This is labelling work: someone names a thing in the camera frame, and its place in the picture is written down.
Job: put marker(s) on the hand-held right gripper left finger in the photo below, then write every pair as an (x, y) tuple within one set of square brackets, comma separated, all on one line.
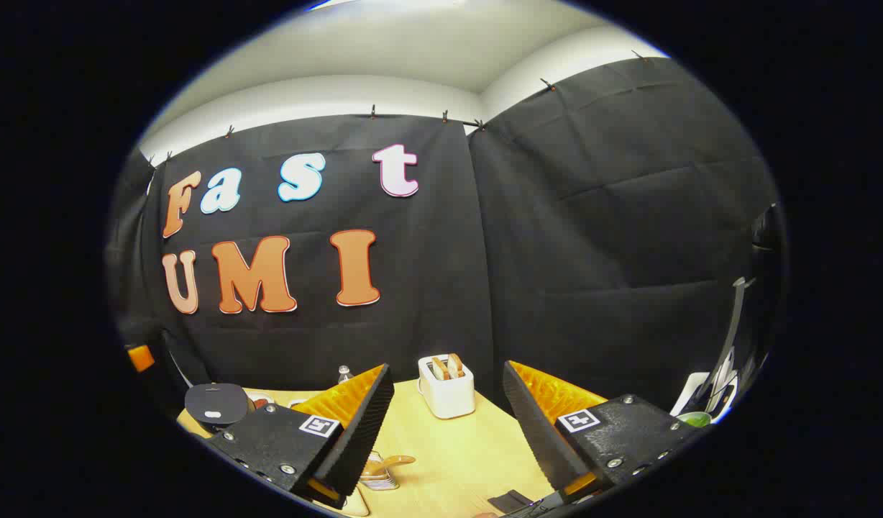
[(362, 439)]

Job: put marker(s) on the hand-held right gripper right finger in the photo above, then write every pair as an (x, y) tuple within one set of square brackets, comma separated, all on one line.
[(538, 432)]

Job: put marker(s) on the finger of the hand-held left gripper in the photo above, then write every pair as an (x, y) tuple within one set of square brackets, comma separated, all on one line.
[(141, 357)]

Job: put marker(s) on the wooden spoon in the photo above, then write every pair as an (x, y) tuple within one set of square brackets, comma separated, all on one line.
[(397, 460)]

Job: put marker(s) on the black rice cooker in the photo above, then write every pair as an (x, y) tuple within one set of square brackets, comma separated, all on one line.
[(215, 403)]

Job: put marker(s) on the clear plastic tray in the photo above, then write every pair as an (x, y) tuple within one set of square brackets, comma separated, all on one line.
[(351, 496)]

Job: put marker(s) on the green label drink bottle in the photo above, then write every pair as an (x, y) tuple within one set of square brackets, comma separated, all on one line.
[(344, 373)]

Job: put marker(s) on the black tape patch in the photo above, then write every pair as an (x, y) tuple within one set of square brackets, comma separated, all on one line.
[(510, 500)]

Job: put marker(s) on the white toaster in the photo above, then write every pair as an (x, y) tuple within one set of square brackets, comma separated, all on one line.
[(449, 397)]

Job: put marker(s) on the toasted bread slice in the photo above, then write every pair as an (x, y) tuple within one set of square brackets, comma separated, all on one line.
[(456, 364), (439, 368)]

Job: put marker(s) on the white plate with red food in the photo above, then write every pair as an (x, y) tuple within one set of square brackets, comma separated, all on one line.
[(262, 398)]

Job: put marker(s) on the green bowl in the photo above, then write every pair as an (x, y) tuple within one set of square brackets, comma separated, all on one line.
[(693, 419)]

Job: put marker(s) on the grey metal stand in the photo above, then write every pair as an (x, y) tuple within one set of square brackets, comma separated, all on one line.
[(730, 331)]

